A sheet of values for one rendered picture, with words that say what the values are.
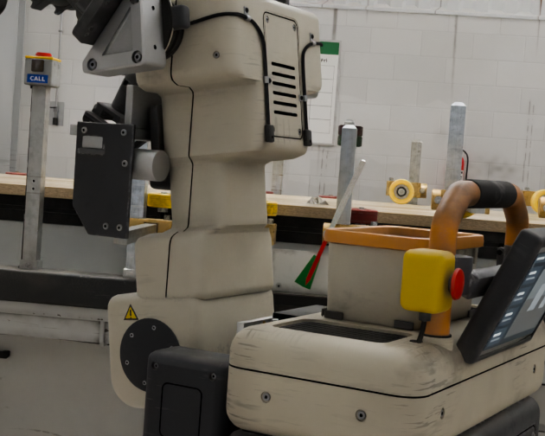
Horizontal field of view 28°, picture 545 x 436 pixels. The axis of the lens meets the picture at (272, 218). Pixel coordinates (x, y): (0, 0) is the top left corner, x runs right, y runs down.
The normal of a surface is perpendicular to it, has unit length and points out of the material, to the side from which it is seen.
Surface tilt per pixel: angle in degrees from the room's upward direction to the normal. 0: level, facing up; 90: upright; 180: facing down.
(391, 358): 45
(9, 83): 90
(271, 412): 90
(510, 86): 90
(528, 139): 90
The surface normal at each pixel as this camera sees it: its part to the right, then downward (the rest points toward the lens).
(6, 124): -0.11, 0.04
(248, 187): 0.87, -0.05
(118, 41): -0.48, 0.01
